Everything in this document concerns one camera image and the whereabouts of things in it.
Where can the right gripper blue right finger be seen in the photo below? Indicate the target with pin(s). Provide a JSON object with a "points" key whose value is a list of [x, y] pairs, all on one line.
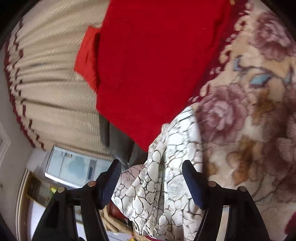
{"points": [[244, 219]]}

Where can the beige dotted curtain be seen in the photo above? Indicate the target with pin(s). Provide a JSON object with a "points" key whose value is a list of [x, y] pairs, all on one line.
{"points": [[53, 104]]}

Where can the red blanket on sofa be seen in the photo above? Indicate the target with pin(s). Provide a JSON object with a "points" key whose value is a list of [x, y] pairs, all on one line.
{"points": [[151, 56]]}

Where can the floral red beige blanket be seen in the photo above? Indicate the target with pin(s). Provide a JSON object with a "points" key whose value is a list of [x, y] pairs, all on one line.
{"points": [[246, 114]]}

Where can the beige jacket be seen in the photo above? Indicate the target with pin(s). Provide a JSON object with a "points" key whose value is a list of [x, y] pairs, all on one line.
{"points": [[113, 224]]}

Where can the white black patterned coat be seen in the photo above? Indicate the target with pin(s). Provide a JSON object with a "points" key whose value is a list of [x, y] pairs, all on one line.
{"points": [[155, 196]]}

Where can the dark brown leather sofa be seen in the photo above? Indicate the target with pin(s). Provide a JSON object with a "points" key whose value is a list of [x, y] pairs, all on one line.
{"points": [[120, 145]]}

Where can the red gift box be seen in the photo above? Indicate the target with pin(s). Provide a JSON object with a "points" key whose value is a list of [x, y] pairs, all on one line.
{"points": [[115, 212]]}

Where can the small red pillow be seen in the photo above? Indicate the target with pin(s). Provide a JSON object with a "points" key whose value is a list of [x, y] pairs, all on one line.
{"points": [[86, 63]]}

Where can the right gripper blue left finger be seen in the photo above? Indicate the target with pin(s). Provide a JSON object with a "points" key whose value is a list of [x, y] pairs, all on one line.
{"points": [[58, 221]]}

